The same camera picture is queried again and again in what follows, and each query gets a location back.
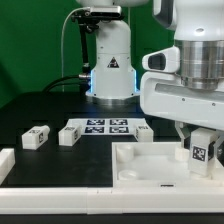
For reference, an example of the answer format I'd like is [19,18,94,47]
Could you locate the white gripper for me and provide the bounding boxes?
[140,72,224,159]

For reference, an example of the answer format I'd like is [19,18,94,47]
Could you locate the white camera cable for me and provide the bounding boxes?
[60,7,91,93]

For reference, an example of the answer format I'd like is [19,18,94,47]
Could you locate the white square tabletop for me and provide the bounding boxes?
[112,142,224,188]

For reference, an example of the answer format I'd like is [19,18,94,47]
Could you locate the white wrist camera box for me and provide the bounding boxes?
[142,46,180,73]

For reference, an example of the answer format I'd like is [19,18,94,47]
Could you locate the black camera on stand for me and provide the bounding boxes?
[71,6,123,73]

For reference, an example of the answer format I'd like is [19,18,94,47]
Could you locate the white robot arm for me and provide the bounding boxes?
[77,0,224,131]

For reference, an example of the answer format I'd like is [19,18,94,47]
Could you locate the white U-shaped fence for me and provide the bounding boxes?
[0,147,224,214]

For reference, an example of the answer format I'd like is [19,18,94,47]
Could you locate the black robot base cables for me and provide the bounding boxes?
[41,73,92,93]

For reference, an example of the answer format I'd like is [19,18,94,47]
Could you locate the white sheet with markers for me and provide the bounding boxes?
[67,118,146,135]

